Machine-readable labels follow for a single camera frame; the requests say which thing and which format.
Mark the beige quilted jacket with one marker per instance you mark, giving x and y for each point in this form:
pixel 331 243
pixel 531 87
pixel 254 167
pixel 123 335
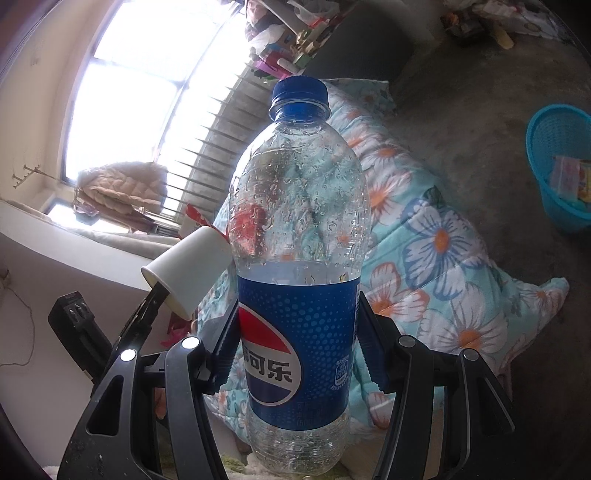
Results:
pixel 124 189

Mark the clear plastic cola bottle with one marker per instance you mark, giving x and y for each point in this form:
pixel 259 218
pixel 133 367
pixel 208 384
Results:
pixel 300 207

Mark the white paper cup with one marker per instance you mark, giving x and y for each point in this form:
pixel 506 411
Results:
pixel 194 267

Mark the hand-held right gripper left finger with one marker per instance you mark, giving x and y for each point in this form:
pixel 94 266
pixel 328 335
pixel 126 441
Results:
pixel 228 344

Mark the grey cabinet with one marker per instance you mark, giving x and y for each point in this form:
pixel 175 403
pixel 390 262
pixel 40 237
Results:
pixel 369 50

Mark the clear pink packet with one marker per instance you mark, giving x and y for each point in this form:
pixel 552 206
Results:
pixel 564 177

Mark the floral blanket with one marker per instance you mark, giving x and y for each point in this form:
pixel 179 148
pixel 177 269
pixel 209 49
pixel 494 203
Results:
pixel 438 277

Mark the wall hook rack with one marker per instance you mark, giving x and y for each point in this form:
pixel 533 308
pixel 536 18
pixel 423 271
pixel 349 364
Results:
pixel 25 177

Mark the blue plastic basket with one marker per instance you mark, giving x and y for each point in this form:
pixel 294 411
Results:
pixel 549 138

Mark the red and white snack bag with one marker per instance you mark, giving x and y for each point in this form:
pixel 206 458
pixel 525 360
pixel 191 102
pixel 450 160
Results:
pixel 194 217

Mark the metal window railing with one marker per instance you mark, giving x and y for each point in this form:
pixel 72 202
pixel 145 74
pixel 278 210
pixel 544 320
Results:
pixel 217 138

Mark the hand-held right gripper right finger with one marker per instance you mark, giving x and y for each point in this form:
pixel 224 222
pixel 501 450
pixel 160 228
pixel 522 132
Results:
pixel 369 350

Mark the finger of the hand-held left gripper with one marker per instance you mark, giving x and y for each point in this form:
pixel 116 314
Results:
pixel 143 318

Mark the yellow bottle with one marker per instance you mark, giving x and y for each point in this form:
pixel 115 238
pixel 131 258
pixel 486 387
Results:
pixel 503 34

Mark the white plastic bag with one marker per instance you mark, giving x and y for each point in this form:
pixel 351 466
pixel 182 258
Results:
pixel 316 10

